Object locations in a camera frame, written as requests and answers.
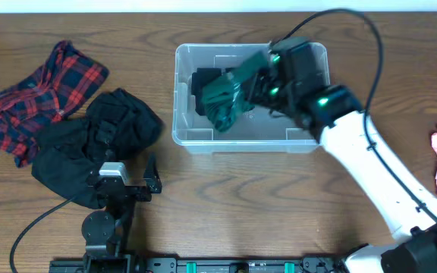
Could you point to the black cloth bundle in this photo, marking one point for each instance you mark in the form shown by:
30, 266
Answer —
203, 77

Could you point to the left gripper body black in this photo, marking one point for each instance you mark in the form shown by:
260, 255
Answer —
128, 191

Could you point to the clear plastic storage bin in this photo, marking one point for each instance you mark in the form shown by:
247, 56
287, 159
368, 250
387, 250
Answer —
253, 131

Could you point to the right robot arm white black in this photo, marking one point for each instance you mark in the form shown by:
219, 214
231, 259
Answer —
344, 129

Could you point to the dark green cloth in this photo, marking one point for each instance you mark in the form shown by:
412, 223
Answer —
248, 75

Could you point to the red navy plaid shirt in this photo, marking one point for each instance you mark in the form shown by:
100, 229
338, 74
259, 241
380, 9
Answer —
52, 93

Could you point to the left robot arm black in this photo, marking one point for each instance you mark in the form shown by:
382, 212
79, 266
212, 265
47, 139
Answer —
105, 231

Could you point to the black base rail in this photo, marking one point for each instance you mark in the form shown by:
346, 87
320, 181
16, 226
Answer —
136, 264

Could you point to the black crumpled garment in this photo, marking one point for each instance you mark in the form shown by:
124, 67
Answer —
117, 126

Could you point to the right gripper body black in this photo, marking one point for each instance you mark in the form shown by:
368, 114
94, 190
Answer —
275, 93

